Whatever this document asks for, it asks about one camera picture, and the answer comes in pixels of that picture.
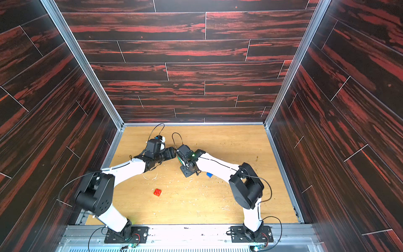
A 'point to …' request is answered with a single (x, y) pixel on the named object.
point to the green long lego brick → (180, 160)
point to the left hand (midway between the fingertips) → (175, 151)
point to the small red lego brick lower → (157, 192)
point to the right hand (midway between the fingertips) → (191, 167)
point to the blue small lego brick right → (209, 175)
